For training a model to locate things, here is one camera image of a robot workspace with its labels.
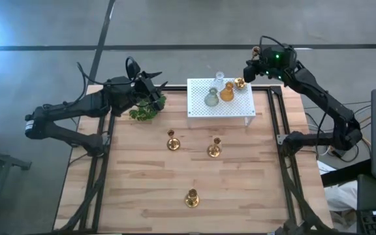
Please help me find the short brass candlestick holder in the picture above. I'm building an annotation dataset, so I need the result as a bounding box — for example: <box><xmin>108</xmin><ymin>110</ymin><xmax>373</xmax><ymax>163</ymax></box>
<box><xmin>166</xmin><ymin>129</ymin><xmax>181</xmax><ymax>151</ymax></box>

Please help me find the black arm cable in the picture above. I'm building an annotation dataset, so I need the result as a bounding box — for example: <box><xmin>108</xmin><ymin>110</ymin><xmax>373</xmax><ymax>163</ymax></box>
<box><xmin>76</xmin><ymin>61</ymin><xmax>133</xmax><ymax>87</ymax></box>
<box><xmin>258</xmin><ymin>35</ymin><xmax>289</xmax><ymax>53</ymax></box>

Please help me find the pale green ribbed glass holder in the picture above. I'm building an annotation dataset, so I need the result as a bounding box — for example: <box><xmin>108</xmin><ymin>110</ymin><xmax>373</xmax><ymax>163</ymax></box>
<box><xmin>204</xmin><ymin>87</ymin><xmax>220</xmax><ymax>108</ymax></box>

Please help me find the green plant in white pot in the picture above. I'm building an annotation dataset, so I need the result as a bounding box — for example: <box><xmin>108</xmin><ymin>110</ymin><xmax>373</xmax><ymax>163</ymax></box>
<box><xmin>128</xmin><ymin>94</ymin><xmax>168</xmax><ymax>122</ymax></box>

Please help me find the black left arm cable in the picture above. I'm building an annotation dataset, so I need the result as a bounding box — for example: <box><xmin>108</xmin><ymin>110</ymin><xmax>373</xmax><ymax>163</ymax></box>
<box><xmin>76</xmin><ymin>61</ymin><xmax>133</xmax><ymax>87</ymax></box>

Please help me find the tall brass candlestick holder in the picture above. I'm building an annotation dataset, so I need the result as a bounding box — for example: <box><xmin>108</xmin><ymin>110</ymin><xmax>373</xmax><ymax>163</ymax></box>
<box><xmin>233</xmin><ymin>45</ymin><xmax>262</xmax><ymax>91</ymax></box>
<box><xmin>184</xmin><ymin>188</ymin><xmax>200</xmax><ymax>209</ymax></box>

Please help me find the white perforated metal shelf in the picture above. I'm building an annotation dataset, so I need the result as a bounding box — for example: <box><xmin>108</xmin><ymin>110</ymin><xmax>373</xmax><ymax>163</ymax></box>
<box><xmin>186</xmin><ymin>77</ymin><xmax>257</xmax><ymax>127</ymax></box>

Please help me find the amber ribbed glass candle holder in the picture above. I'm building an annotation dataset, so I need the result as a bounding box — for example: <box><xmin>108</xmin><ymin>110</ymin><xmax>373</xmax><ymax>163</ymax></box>
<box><xmin>219</xmin><ymin>81</ymin><xmax>235</xmax><ymax>102</ymax></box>

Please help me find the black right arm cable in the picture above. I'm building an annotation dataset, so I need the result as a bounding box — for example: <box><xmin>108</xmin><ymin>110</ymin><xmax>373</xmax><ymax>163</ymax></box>
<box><xmin>258</xmin><ymin>35</ymin><xmax>289</xmax><ymax>53</ymax></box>

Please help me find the white plastic bag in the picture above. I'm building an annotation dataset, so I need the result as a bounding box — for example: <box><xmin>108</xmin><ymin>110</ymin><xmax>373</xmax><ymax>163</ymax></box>
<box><xmin>324</xmin><ymin>181</ymin><xmax>358</xmax><ymax>213</ymax></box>

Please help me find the black side table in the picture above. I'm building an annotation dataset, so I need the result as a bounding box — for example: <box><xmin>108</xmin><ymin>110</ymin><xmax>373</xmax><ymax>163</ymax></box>
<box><xmin>320</xmin><ymin>158</ymin><xmax>376</xmax><ymax>235</ymax></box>

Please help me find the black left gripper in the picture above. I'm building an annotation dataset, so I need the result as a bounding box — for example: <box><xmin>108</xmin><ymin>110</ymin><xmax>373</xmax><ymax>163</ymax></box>
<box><xmin>134</xmin><ymin>70</ymin><xmax>169</xmax><ymax>111</ymax></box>

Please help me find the clear ribbed glass candle holder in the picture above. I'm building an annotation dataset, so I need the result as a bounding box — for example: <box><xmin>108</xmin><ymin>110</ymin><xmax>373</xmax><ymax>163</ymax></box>
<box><xmin>214</xmin><ymin>70</ymin><xmax>225</xmax><ymax>91</ymax></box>

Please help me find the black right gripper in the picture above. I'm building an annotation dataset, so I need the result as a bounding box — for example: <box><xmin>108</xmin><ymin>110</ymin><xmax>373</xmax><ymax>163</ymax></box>
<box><xmin>243</xmin><ymin>43</ymin><xmax>298</xmax><ymax>84</ymax></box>

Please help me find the white paper sheet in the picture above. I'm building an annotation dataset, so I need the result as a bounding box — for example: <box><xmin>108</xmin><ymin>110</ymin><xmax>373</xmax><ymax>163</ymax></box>
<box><xmin>317</xmin><ymin>159</ymin><xmax>334</xmax><ymax>176</ymax></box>

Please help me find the black aluminium table frame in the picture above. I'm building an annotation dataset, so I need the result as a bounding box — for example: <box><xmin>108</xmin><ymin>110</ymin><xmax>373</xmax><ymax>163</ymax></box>
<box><xmin>55</xmin><ymin>85</ymin><xmax>336</xmax><ymax>235</ymax></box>

